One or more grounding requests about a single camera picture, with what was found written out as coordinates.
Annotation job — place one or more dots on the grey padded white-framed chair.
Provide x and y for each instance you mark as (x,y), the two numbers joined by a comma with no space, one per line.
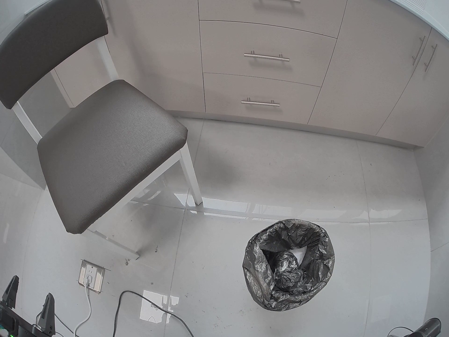
(105,135)

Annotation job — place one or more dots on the white trash bin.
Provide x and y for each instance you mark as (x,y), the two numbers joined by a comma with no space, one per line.
(297,254)

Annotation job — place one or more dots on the black plastic bag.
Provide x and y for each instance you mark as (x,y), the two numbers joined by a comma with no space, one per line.
(256,276)

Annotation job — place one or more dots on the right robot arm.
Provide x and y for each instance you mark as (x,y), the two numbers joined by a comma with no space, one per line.
(429,327)

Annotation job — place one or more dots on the black plastic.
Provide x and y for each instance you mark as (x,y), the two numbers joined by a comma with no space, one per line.
(287,274)

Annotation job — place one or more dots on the beige cabinet with drawers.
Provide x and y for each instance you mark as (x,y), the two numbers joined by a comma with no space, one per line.
(368,65)

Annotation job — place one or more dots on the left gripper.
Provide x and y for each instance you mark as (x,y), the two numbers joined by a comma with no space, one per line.
(17,327)

